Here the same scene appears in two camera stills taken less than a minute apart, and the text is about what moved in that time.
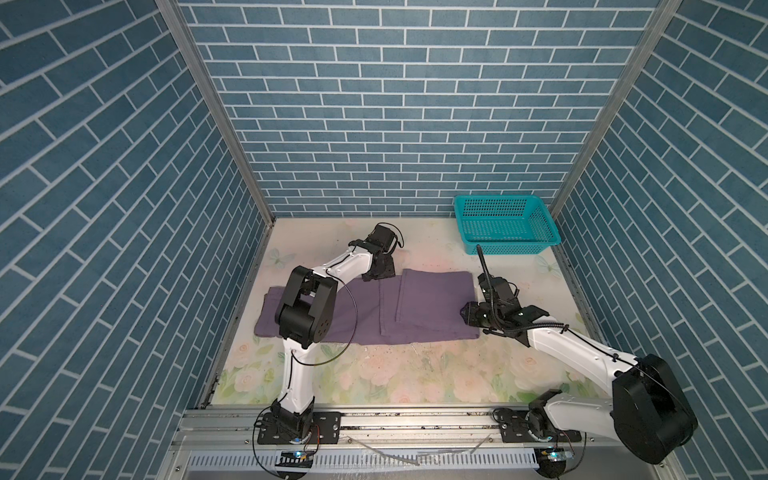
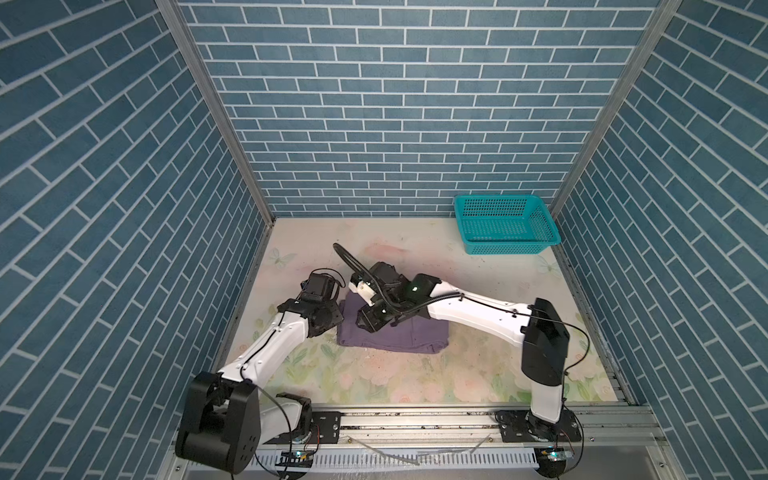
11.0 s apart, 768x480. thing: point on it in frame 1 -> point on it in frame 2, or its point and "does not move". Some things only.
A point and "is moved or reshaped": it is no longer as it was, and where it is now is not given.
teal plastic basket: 506,224 does not move
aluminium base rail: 219,443 does not move
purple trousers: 410,305 is moved or reshaped
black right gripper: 469,314 -> 368,321
